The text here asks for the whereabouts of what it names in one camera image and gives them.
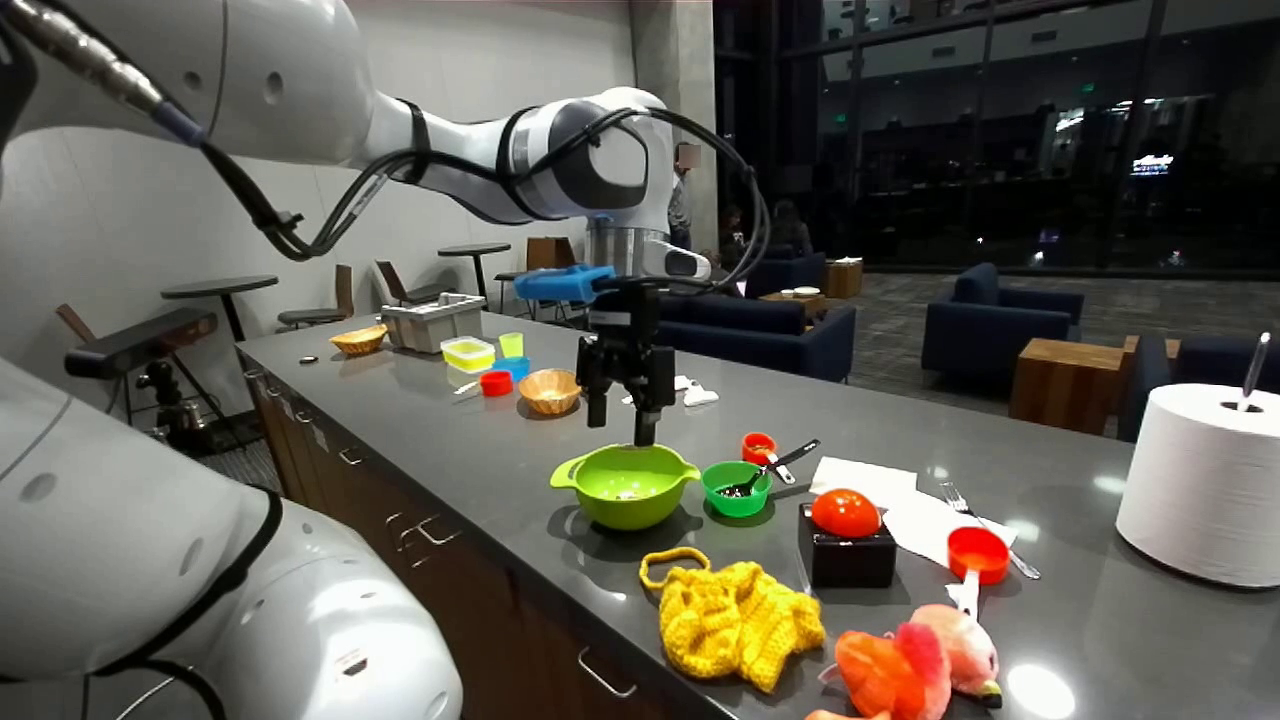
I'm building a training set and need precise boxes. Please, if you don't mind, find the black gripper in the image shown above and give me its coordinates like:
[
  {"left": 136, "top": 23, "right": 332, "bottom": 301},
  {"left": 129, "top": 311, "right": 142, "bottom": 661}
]
[{"left": 571, "top": 278, "right": 680, "bottom": 451}]

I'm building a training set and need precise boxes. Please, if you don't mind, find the yellow knitted cloth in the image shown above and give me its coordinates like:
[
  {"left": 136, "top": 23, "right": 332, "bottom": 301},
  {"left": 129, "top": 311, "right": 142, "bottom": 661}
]
[{"left": 636, "top": 539, "right": 833, "bottom": 697}]

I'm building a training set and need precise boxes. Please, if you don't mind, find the lime green bowl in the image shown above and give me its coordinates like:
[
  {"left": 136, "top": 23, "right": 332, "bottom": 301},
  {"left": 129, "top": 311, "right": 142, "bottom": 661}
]
[{"left": 547, "top": 442, "right": 704, "bottom": 537}]

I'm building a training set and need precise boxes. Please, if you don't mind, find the white crumpled tissue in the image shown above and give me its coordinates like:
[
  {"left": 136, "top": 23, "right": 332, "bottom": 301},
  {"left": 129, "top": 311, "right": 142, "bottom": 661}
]
[{"left": 658, "top": 374, "right": 726, "bottom": 412}]

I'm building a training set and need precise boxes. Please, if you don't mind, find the tiny red measuring cup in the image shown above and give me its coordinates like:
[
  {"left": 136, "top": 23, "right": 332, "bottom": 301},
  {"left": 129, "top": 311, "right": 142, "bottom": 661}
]
[{"left": 450, "top": 369, "right": 521, "bottom": 406}]

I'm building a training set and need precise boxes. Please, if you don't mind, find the small green measuring cup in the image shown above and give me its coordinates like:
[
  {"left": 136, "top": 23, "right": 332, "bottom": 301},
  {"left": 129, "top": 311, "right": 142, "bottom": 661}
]
[{"left": 702, "top": 455, "right": 779, "bottom": 530}]

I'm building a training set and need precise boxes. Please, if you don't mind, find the small red measuring cup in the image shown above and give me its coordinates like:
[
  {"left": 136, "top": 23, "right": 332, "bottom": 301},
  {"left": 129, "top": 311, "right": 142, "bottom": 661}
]
[{"left": 742, "top": 430, "right": 786, "bottom": 471}]

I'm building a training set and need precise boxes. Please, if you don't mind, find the yellow plastic container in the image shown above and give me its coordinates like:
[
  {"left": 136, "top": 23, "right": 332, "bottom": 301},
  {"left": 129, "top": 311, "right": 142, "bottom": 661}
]
[{"left": 439, "top": 334, "right": 500, "bottom": 377}]

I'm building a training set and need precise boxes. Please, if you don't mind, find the black spoon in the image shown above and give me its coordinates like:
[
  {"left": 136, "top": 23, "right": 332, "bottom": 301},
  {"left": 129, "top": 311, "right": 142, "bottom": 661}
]
[{"left": 730, "top": 438, "right": 826, "bottom": 501}]

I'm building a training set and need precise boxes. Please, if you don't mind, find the blue sofa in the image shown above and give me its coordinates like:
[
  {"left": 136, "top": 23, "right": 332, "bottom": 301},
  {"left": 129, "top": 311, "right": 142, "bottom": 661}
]
[{"left": 658, "top": 286, "right": 860, "bottom": 388}]

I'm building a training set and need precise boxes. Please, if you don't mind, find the metal pan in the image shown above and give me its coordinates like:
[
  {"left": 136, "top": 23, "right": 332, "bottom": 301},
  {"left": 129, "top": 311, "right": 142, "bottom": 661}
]
[{"left": 380, "top": 289, "right": 492, "bottom": 361}]

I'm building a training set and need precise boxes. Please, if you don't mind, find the low wooden table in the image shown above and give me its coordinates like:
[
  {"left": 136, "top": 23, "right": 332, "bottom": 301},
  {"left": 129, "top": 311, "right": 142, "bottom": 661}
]
[{"left": 761, "top": 279, "right": 837, "bottom": 323}]

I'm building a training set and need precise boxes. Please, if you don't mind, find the round dark table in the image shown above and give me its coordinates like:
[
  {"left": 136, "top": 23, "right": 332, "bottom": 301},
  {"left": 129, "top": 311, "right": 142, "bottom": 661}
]
[
  {"left": 435, "top": 241, "right": 516, "bottom": 304},
  {"left": 158, "top": 272, "right": 286, "bottom": 346}
]

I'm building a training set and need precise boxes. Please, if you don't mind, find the standing person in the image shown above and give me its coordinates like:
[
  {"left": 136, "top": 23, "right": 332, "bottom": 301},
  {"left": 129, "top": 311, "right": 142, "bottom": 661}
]
[{"left": 665, "top": 137, "right": 704, "bottom": 251}]

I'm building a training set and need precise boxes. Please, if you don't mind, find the seated person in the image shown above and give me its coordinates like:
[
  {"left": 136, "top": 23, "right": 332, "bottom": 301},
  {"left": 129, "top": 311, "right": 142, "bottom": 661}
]
[{"left": 765, "top": 195, "right": 815, "bottom": 260}]

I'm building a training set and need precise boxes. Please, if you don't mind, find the white paper sheet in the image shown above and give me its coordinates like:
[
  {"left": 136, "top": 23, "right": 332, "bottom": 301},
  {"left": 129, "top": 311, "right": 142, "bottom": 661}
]
[{"left": 809, "top": 451, "right": 1033, "bottom": 573}]

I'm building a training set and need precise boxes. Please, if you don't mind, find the small wooden box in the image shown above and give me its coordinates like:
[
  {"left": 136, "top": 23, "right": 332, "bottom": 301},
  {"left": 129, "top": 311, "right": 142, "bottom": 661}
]
[{"left": 820, "top": 251, "right": 869, "bottom": 301}]

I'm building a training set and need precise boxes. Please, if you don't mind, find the dark cabinet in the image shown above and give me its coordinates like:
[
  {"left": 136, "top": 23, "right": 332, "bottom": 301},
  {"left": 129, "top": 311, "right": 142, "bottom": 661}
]
[{"left": 243, "top": 374, "right": 726, "bottom": 720}]

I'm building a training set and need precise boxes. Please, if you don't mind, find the black box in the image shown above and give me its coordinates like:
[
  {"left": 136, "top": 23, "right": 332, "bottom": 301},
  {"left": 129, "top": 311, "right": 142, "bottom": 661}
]
[{"left": 797, "top": 506, "right": 902, "bottom": 592}]

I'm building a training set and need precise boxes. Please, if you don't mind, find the small dark table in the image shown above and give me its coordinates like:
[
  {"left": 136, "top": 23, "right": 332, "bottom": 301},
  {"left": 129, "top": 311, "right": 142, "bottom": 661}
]
[{"left": 271, "top": 304, "right": 351, "bottom": 334}]

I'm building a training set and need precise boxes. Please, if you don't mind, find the orange pink plush toy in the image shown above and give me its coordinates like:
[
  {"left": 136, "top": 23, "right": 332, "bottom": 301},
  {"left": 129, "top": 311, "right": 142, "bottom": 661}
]
[{"left": 806, "top": 599, "right": 1010, "bottom": 720}]

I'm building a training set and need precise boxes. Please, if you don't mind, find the large red measuring cup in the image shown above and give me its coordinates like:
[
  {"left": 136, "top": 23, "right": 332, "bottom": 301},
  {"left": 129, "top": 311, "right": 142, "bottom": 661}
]
[{"left": 946, "top": 524, "right": 1016, "bottom": 626}]

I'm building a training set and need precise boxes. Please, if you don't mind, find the blue armchair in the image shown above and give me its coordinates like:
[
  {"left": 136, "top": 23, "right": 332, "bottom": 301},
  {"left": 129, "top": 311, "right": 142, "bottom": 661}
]
[{"left": 918, "top": 260, "right": 1090, "bottom": 401}]

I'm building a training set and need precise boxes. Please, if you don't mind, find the clear plastic fork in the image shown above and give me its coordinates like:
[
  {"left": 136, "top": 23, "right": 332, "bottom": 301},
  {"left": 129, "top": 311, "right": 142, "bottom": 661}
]
[{"left": 1000, "top": 539, "right": 1050, "bottom": 589}]

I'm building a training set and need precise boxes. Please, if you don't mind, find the wooden cube table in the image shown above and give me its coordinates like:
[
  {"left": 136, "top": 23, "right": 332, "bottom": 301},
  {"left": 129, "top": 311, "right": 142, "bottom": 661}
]
[{"left": 1010, "top": 334, "right": 1131, "bottom": 438}]

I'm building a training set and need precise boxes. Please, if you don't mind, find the dark lounge chair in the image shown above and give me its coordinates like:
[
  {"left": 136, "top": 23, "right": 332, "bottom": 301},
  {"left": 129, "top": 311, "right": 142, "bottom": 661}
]
[{"left": 1116, "top": 334, "right": 1280, "bottom": 448}]

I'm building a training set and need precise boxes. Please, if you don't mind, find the white paper towel roll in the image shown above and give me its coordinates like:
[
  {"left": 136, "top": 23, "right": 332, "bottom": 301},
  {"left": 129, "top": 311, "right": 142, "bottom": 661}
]
[{"left": 1113, "top": 379, "right": 1280, "bottom": 592}]

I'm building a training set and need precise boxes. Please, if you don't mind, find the metal paper towel rod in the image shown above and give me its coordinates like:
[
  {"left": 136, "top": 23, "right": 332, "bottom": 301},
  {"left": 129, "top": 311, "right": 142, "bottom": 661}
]
[{"left": 1238, "top": 329, "right": 1277, "bottom": 416}]

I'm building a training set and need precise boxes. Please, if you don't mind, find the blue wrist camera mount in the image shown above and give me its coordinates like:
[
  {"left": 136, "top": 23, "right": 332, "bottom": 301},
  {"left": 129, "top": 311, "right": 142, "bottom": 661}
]
[{"left": 514, "top": 260, "right": 620, "bottom": 308}]

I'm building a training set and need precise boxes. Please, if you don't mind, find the black looped gripper cable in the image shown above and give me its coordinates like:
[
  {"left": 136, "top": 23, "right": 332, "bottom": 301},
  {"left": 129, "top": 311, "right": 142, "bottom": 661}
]
[{"left": 571, "top": 104, "right": 777, "bottom": 294}]

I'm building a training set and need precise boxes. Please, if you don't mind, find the bright wall screen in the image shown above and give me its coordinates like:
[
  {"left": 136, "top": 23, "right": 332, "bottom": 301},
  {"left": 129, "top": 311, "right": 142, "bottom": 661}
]
[{"left": 1129, "top": 147, "right": 1179, "bottom": 186}]

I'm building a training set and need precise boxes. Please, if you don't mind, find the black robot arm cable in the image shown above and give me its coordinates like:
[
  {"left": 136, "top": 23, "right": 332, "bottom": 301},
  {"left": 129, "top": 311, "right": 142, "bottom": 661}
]
[{"left": 0, "top": 0, "right": 445, "bottom": 263}]

